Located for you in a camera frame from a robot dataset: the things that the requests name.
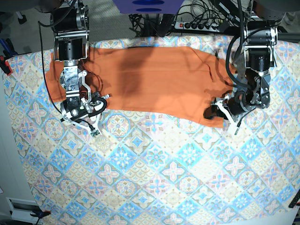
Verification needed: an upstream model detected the white power strip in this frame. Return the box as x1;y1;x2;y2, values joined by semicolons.
173;21;219;32

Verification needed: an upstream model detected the red clamp left edge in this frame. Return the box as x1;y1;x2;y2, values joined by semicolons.
0;55;12;75

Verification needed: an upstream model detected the blue clamp bottom left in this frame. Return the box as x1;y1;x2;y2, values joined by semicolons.
30;210;51;219

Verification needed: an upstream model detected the patterned tile tablecloth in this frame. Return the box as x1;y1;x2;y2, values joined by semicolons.
1;41;300;225

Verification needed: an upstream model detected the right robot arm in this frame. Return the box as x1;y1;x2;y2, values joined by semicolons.
38;0;108;123

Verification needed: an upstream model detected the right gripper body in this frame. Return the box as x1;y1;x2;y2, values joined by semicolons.
60;96;108;121

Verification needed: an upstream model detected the black clamp right edge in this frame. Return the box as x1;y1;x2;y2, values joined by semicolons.
288;192;300;208

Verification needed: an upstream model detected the orange T-shirt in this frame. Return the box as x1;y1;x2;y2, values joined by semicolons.
45;46;239;128

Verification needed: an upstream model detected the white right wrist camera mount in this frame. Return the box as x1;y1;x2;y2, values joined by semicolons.
61;92;111;137

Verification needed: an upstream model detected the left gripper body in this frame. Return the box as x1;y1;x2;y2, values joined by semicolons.
228;92;256;116

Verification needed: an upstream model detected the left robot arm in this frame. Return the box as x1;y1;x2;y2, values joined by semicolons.
203;0;285;120

